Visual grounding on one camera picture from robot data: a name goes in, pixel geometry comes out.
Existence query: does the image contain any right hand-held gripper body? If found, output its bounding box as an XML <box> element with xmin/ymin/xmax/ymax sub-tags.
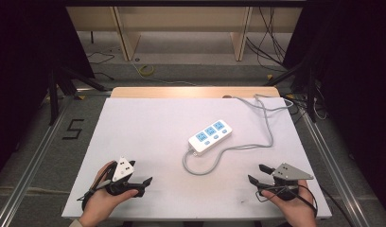
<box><xmin>258</xmin><ymin>162</ymin><xmax>315</xmax><ymax>201</ymax></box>

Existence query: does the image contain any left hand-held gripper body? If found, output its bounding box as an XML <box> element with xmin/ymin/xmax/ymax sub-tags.
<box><xmin>104</xmin><ymin>156</ymin><xmax>147</xmax><ymax>199</ymax></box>

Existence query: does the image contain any person's right hand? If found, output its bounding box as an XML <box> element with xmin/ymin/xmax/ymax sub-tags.
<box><xmin>260</xmin><ymin>179</ymin><xmax>318</xmax><ymax>227</ymax></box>

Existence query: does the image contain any person's left hand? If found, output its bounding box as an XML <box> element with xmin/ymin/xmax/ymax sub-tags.
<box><xmin>79</xmin><ymin>160</ymin><xmax>140</xmax><ymax>227</ymax></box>

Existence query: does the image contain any white table cover sheet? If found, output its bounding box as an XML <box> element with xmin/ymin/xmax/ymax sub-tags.
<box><xmin>61</xmin><ymin>96</ymin><xmax>333</xmax><ymax>221</ymax></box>

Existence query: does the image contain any white power strip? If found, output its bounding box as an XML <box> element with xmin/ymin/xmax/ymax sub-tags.
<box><xmin>187</xmin><ymin>118</ymin><xmax>234</xmax><ymax>157</ymax></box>

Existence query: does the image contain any black metal stand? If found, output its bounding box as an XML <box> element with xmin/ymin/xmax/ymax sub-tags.
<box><xmin>46</xmin><ymin>61</ymin><xmax>110</xmax><ymax>127</ymax></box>
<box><xmin>262</xmin><ymin>55</ymin><xmax>320</xmax><ymax>124</ymax></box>

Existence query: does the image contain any dark curtain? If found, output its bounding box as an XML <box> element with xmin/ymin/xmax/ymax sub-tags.
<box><xmin>281</xmin><ymin>0</ymin><xmax>386</xmax><ymax>218</ymax></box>
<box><xmin>0</xmin><ymin>0</ymin><xmax>96</xmax><ymax>183</ymax></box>

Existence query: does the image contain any light wooden shelf unit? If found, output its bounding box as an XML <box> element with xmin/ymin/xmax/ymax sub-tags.
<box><xmin>65</xmin><ymin>6</ymin><xmax>305</xmax><ymax>62</ymax></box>

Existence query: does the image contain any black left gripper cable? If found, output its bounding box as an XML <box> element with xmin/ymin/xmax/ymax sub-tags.
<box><xmin>76</xmin><ymin>161</ymin><xmax>118</xmax><ymax>212</ymax></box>

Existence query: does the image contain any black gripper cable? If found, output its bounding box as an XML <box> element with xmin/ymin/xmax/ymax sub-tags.
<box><xmin>254</xmin><ymin>183</ymin><xmax>357</xmax><ymax>227</ymax></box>
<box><xmin>76</xmin><ymin>161</ymin><xmax>118</xmax><ymax>212</ymax></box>

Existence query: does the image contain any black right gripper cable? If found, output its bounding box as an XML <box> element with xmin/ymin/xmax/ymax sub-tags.
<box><xmin>254</xmin><ymin>183</ymin><xmax>357</xmax><ymax>227</ymax></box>

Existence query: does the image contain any grey power strip cable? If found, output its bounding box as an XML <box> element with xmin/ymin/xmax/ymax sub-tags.
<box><xmin>182</xmin><ymin>93</ymin><xmax>295</xmax><ymax>177</ymax></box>

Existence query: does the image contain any aluminium floor rail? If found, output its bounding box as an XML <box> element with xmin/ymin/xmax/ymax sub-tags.
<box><xmin>298</xmin><ymin>108</ymin><xmax>374</xmax><ymax>227</ymax></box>
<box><xmin>0</xmin><ymin>94</ymin><xmax>76</xmax><ymax>227</ymax></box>

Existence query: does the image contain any yellow coiled cable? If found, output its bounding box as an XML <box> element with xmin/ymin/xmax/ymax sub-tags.
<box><xmin>130</xmin><ymin>61</ymin><xmax>197</xmax><ymax>87</ymax></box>

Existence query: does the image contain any thin black floor cable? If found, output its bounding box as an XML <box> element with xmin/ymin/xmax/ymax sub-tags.
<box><xmin>86</xmin><ymin>51</ymin><xmax>116</xmax><ymax>81</ymax></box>

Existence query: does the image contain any bundle of black cables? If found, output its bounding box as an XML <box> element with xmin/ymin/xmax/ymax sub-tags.
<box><xmin>245</xmin><ymin>6</ymin><xmax>293</xmax><ymax>74</ymax></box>

